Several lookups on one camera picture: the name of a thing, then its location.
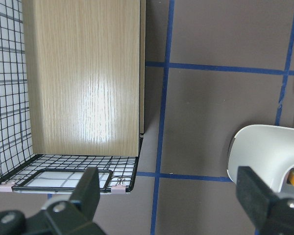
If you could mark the pink binder clip right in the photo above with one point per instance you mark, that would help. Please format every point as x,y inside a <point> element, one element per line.
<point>119,187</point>

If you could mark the white two-slot toaster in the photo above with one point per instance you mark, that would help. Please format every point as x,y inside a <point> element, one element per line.
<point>268,150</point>

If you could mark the pink binder clip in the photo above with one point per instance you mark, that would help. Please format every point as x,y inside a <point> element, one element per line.
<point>6,187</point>
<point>119,187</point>

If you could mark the wire basket with wooden board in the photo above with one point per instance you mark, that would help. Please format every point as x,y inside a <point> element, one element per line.
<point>72,77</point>

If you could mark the pink binder clip left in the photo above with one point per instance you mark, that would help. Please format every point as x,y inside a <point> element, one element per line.
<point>6,187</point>

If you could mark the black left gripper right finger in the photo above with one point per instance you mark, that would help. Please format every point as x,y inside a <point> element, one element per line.
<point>271,213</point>

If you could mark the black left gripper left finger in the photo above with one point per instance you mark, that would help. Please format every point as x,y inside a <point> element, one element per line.
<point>73,216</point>

